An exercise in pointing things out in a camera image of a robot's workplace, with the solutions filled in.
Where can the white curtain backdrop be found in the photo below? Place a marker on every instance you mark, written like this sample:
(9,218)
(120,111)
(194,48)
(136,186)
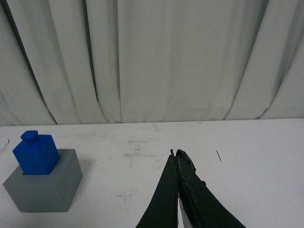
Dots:
(136,61)

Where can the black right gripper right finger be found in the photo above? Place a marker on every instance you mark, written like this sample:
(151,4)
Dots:
(202,208)

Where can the gray square base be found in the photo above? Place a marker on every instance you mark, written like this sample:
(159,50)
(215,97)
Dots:
(46,193)

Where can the blue block with stud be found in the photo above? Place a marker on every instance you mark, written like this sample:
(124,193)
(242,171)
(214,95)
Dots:
(36,153)

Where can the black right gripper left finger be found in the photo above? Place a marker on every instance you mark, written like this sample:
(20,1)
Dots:
(162,211)

